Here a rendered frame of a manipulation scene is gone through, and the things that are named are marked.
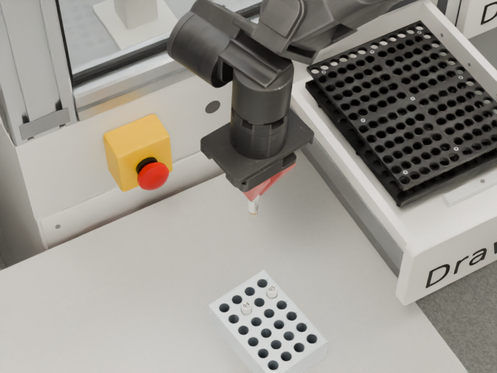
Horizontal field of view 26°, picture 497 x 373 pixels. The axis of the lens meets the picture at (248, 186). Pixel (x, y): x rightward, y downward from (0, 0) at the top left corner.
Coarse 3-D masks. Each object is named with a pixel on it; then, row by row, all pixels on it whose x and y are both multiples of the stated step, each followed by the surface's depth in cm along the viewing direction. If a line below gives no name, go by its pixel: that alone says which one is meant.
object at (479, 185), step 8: (488, 176) 134; (496, 176) 134; (472, 184) 133; (480, 184) 133; (488, 184) 133; (496, 184) 134; (448, 192) 132; (456, 192) 132; (464, 192) 132; (472, 192) 132; (448, 200) 131; (456, 200) 132
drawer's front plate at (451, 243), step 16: (480, 208) 121; (496, 208) 121; (448, 224) 119; (464, 224) 119; (480, 224) 120; (496, 224) 122; (416, 240) 118; (432, 240) 118; (448, 240) 118; (464, 240) 121; (480, 240) 123; (496, 240) 125; (416, 256) 117; (432, 256) 119; (448, 256) 122; (464, 256) 124; (480, 256) 126; (496, 256) 129; (400, 272) 122; (416, 272) 120; (448, 272) 125; (464, 272) 127; (400, 288) 124; (416, 288) 124; (432, 288) 126
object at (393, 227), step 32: (384, 32) 147; (448, 32) 143; (480, 64) 139; (320, 128) 132; (320, 160) 135; (352, 160) 129; (352, 192) 130; (384, 192) 134; (480, 192) 134; (384, 224) 126; (416, 224) 131
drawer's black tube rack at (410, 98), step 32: (416, 32) 141; (320, 64) 138; (352, 64) 138; (384, 64) 138; (416, 64) 142; (448, 64) 138; (320, 96) 139; (352, 96) 135; (384, 96) 135; (416, 96) 135; (448, 96) 135; (480, 96) 135; (352, 128) 135; (384, 128) 131; (416, 128) 132; (448, 128) 132; (480, 128) 131; (384, 160) 133; (416, 160) 133; (480, 160) 133; (416, 192) 129
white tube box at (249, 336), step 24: (240, 288) 130; (264, 288) 130; (216, 312) 128; (240, 312) 128; (264, 312) 128; (288, 312) 128; (240, 336) 126; (264, 336) 128; (288, 336) 127; (312, 336) 126; (264, 360) 124; (288, 360) 124; (312, 360) 126
